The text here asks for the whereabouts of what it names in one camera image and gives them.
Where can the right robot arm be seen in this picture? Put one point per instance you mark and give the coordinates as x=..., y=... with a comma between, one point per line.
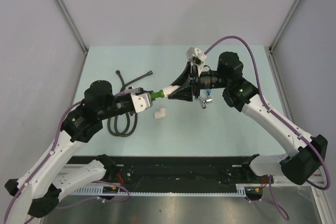
x=303, y=152

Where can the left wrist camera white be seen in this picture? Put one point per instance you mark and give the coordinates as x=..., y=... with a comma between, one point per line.
x=141, y=102

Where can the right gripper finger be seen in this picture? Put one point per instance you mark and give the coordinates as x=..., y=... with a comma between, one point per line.
x=183, y=80
x=181, y=93

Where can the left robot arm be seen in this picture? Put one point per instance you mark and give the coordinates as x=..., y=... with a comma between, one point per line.
x=41, y=189

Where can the white straight pipe fitting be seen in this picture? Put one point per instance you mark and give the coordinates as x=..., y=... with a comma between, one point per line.
x=168, y=90

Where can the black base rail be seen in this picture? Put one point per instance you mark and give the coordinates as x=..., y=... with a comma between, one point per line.
x=183, y=175

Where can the green plastic faucet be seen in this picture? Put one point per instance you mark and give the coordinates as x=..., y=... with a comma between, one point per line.
x=156, y=95

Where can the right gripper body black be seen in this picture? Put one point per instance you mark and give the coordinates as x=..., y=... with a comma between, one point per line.
x=196, y=81

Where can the chrome metal faucet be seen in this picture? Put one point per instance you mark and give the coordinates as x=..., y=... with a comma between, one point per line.
x=205, y=101

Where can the white elbow pipe fitting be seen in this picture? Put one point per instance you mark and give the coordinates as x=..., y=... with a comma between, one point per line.
x=160, y=114

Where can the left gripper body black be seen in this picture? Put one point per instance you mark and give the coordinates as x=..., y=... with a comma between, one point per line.
x=121, y=103

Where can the perforated cable tray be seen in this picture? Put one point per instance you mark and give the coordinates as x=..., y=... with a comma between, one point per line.
x=107, y=190

